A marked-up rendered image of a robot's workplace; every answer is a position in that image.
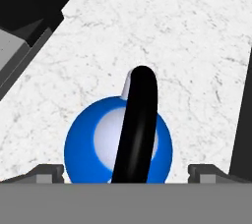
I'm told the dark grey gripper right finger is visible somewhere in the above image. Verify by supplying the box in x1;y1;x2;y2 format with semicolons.
187;164;251;185

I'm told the blue kettle with black handle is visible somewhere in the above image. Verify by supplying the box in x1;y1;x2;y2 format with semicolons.
63;65;174;185

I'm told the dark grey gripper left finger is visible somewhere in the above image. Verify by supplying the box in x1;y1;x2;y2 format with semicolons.
2;164;65;185

